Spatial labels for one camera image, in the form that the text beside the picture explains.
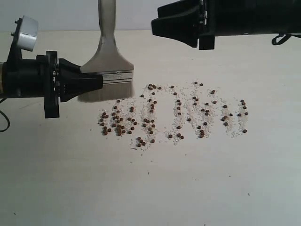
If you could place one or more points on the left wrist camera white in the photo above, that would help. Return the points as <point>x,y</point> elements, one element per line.
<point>24,37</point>

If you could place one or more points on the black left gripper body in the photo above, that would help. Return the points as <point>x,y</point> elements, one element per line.
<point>31,78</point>

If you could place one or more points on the white paint brush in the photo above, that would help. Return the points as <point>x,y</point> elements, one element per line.
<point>107,61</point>

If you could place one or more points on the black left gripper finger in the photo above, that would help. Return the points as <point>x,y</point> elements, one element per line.
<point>75,84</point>
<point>68,70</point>

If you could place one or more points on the scattered rice and brown pellets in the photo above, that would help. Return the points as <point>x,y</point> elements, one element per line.
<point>171,113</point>

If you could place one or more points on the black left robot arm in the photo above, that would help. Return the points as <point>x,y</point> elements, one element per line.
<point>54,79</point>

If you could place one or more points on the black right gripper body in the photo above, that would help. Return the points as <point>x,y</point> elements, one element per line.
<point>249,17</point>

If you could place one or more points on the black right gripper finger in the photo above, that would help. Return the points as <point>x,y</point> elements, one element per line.
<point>178,7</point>
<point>182,27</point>

